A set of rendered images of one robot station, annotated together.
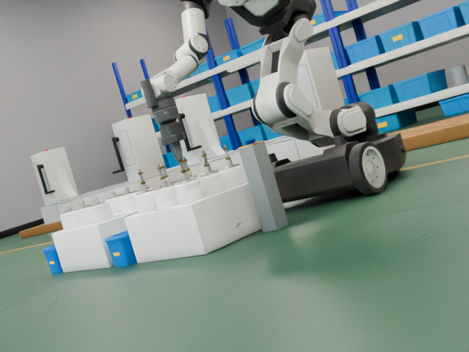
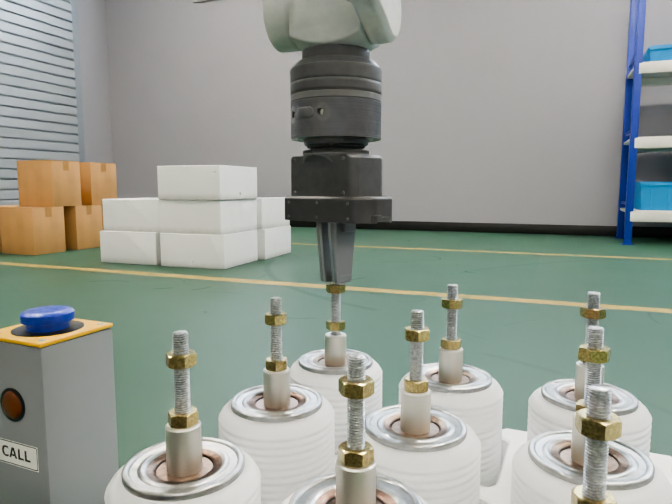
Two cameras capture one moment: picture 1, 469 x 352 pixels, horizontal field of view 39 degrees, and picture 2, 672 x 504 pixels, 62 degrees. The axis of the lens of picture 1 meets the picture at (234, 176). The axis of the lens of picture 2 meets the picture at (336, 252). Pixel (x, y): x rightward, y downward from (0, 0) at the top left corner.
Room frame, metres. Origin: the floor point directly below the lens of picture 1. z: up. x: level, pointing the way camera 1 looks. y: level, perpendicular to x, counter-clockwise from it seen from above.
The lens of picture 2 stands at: (2.83, -0.02, 0.43)
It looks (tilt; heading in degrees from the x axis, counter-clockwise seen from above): 7 degrees down; 160
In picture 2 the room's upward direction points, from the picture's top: straight up
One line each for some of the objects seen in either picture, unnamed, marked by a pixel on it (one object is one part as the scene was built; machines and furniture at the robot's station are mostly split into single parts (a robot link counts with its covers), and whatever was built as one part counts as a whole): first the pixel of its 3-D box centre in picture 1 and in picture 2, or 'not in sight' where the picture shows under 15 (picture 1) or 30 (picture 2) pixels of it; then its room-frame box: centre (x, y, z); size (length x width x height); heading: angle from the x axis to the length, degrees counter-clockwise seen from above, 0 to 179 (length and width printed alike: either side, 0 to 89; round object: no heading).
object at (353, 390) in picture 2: not in sight; (356, 386); (2.56, 0.09, 0.32); 0.02 x 0.02 x 0.01; 59
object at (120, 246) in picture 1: (144, 240); not in sight; (2.62, 0.42, 0.06); 0.30 x 0.11 x 0.12; 134
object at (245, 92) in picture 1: (250, 93); not in sight; (8.39, -0.49, 0.90); 0.50 x 0.38 x 0.21; 140
